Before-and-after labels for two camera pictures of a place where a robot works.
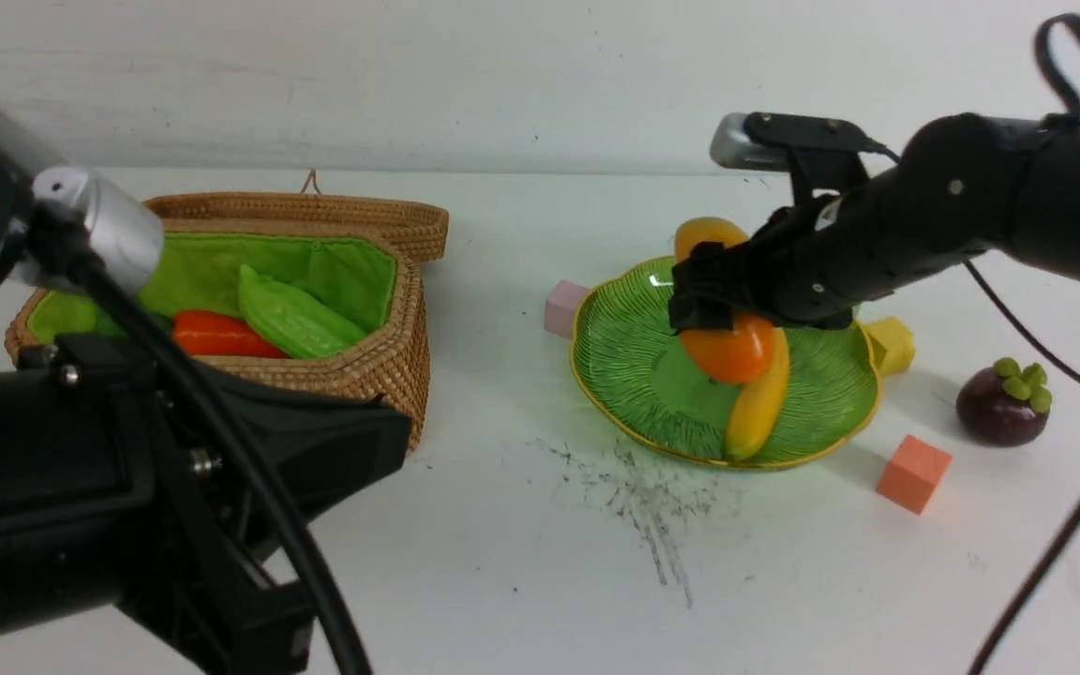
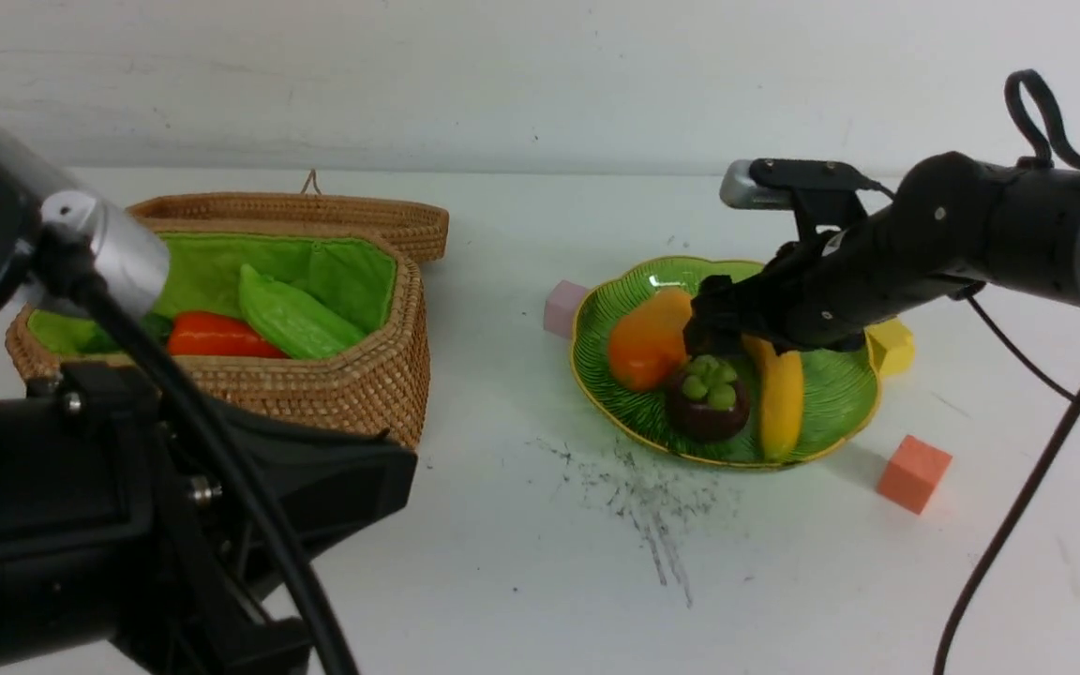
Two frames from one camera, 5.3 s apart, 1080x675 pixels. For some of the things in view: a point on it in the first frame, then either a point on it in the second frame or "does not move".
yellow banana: x=759 y=404 → x=784 y=397
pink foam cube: x=560 y=307 does not move
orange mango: x=726 y=355 → x=647 y=349
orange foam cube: x=912 y=473 does not move
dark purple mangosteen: x=1003 y=405 → x=708 y=401
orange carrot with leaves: x=203 y=332 does not move
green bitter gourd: x=298 y=322 does not move
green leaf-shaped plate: x=628 y=364 does not move
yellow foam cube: x=891 y=344 does not move
